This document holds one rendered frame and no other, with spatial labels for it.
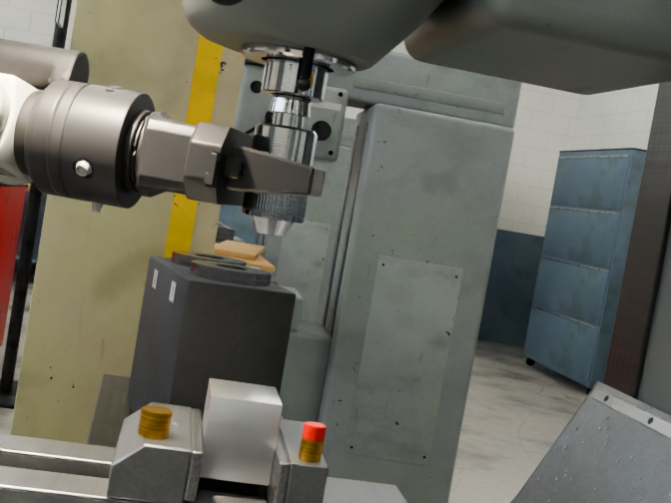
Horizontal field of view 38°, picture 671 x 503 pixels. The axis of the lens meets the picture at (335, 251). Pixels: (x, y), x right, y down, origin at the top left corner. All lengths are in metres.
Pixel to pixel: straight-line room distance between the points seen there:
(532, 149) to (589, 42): 9.82
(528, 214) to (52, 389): 8.40
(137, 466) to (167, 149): 0.22
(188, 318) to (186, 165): 0.36
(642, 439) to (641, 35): 0.37
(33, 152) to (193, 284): 0.32
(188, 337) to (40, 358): 1.50
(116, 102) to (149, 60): 1.73
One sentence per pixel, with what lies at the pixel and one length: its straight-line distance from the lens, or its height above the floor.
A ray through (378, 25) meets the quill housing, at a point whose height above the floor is 1.33.
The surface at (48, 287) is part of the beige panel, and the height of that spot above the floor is 0.88.
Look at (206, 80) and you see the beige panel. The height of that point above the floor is 1.45.
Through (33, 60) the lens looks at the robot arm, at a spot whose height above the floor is 1.28.
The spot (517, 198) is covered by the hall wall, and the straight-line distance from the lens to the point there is 10.44.
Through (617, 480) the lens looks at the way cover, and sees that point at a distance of 0.88.
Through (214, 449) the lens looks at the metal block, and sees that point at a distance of 0.71.
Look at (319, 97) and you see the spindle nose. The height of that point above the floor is 1.28.
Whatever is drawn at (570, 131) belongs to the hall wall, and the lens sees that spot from 10.67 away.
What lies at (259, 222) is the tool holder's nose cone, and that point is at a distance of 0.71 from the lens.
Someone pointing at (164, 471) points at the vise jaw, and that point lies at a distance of 0.68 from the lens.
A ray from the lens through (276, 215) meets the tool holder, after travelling 0.70.
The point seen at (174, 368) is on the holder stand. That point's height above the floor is 1.01.
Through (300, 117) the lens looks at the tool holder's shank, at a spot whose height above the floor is 1.27.
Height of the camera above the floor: 1.21
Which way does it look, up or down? 3 degrees down
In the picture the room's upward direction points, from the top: 10 degrees clockwise
